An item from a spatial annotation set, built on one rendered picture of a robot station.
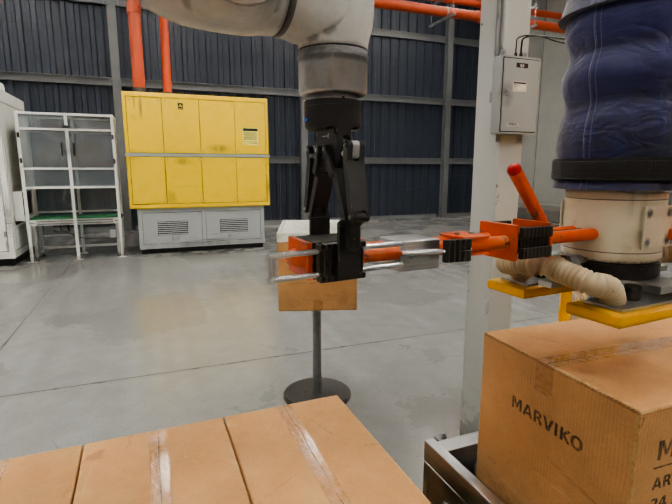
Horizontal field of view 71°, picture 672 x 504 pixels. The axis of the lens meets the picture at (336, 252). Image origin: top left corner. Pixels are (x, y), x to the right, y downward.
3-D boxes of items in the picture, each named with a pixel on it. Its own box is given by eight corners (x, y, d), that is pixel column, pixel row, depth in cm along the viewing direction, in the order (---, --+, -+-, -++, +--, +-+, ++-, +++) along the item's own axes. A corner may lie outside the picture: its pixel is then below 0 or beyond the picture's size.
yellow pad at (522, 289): (595, 272, 113) (597, 252, 112) (636, 281, 104) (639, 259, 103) (486, 288, 98) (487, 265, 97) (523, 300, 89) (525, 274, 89)
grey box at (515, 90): (527, 135, 198) (532, 60, 193) (537, 134, 193) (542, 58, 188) (489, 134, 190) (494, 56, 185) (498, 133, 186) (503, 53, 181)
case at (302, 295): (357, 310, 240) (357, 232, 233) (278, 311, 238) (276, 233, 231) (347, 282, 300) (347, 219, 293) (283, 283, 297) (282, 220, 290)
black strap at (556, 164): (600, 178, 103) (602, 159, 103) (722, 180, 83) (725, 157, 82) (525, 179, 94) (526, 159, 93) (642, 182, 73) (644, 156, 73)
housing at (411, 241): (414, 260, 76) (415, 233, 75) (440, 268, 70) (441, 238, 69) (376, 264, 73) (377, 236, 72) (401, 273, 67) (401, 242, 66)
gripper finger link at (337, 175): (347, 149, 63) (351, 143, 62) (365, 226, 60) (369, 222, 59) (320, 148, 61) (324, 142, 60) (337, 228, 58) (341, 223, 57)
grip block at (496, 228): (510, 249, 86) (512, 217, 85) (555, 258, 78) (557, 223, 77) (474, 253, 83) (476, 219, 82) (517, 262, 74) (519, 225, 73)
